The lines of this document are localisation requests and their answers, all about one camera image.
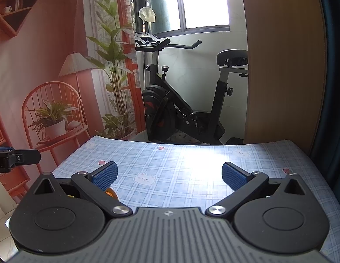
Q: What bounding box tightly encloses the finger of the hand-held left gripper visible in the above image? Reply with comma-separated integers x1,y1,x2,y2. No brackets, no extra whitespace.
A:
8,149,42,173

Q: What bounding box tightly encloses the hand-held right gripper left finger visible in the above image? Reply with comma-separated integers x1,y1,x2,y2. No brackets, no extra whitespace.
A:
27,161,134,217

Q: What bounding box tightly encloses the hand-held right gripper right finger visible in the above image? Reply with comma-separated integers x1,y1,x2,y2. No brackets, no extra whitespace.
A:
205,162,308,217

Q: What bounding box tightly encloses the black exercise bike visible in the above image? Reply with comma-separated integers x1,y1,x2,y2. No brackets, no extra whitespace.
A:
134,31,250,146

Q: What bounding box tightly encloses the wooden board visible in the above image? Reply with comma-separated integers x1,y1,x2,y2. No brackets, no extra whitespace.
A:
238,0,326,154

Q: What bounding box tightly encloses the window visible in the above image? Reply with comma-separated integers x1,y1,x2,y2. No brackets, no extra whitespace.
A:
131,0,231,37

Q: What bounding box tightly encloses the printed wall backdrop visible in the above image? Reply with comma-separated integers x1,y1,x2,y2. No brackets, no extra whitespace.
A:
0,0,145,206

